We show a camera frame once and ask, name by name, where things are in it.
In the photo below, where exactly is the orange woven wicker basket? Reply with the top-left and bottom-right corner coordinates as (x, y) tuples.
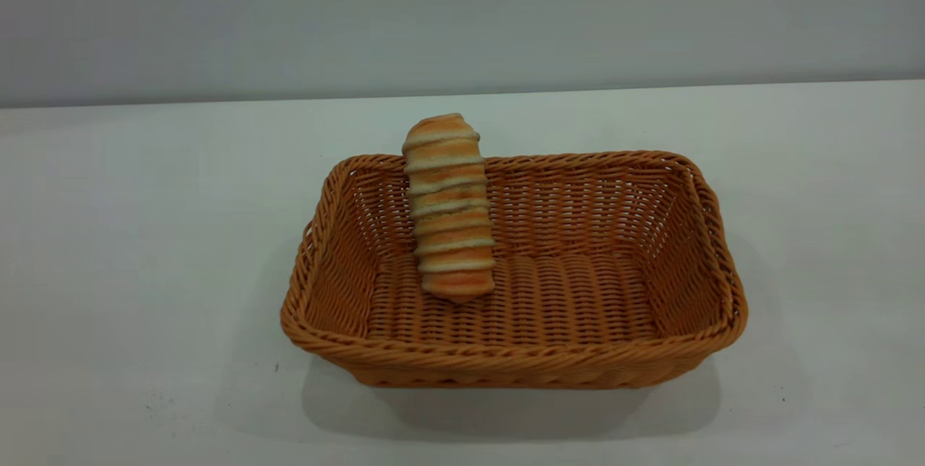
(280, 150), (749, 389)

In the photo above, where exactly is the striped orange bread roll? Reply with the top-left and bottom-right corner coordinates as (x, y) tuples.
(402, 113), (498, 302)

